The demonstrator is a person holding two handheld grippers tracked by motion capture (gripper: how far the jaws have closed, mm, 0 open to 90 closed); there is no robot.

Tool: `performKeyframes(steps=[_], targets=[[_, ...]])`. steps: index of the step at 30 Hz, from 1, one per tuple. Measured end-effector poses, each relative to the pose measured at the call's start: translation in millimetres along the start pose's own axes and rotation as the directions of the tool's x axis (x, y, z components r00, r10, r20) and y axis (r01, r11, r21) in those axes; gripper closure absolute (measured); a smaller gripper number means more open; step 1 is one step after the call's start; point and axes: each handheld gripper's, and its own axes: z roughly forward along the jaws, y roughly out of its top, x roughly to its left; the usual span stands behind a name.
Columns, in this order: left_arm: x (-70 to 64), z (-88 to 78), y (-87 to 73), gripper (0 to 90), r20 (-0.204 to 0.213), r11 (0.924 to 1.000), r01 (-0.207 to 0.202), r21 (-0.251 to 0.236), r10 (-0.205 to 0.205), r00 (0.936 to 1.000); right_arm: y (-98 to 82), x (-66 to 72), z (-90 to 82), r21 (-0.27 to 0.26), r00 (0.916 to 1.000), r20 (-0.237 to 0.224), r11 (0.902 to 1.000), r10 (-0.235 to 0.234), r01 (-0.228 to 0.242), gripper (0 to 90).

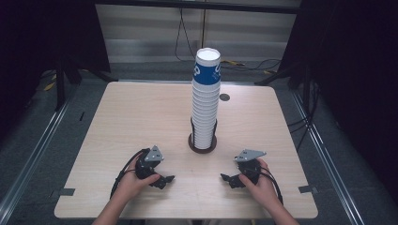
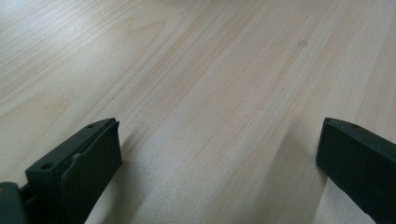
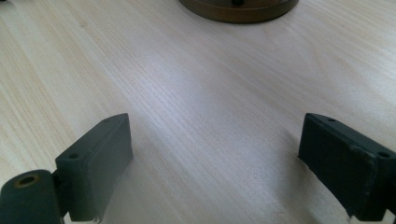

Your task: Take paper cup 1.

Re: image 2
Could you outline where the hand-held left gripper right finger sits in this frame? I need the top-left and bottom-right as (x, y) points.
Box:
(316, 117), (396, 224)

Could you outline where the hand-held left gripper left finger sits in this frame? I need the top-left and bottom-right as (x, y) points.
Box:
(25, 117), (123, 224)

